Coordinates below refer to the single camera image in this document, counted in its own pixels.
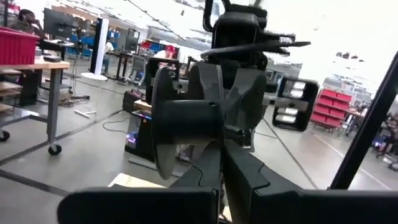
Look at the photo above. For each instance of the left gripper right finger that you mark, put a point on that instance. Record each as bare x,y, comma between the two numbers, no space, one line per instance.
311,208

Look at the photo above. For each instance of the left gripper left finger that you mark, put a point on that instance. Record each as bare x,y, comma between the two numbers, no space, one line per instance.
140,207

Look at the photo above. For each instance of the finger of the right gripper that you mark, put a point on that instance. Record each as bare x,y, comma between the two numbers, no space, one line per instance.
205,84
245,99

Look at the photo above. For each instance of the red shelf bin rack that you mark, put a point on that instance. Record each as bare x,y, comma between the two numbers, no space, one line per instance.
329,109

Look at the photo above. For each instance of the person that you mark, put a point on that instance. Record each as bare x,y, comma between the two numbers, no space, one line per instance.
26,23
109,49
169,49

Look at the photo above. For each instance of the black computer tower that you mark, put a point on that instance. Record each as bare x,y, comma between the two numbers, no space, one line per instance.
141,140

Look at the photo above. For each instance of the black equipment case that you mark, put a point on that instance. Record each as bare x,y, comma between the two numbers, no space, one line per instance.
132,101

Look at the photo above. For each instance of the white pillar panel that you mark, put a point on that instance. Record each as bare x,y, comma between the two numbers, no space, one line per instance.
101,46

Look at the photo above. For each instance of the white round table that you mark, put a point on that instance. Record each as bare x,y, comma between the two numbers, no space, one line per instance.
93,76

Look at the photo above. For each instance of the wooden workbench on casters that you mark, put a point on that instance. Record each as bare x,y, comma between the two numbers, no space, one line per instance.
54,102

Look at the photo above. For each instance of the black computer monitor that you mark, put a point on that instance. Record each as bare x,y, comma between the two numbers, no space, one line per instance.
59,23

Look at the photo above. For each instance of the red storage bin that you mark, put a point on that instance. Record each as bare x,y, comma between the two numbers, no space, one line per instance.
17,46

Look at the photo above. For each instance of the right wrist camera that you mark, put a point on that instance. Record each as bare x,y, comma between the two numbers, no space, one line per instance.
236,31

